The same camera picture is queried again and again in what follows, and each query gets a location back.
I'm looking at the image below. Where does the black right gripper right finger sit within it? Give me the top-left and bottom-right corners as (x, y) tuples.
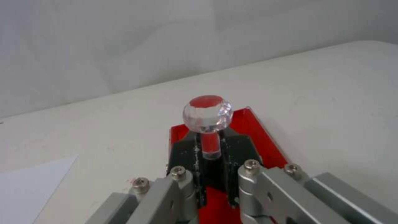
(217, 130), (398, 224)

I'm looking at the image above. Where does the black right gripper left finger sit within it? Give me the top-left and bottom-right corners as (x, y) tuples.
(88, 137), (208, 224)

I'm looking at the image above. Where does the clear crystal-handled stamp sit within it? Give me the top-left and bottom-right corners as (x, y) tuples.
(182, 94), (233, 160)

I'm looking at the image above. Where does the red ink pad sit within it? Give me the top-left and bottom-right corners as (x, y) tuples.
(164, 107), (292, 224)

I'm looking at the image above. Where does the white paper sheet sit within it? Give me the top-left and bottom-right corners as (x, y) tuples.
(0, 156), (79, 224)

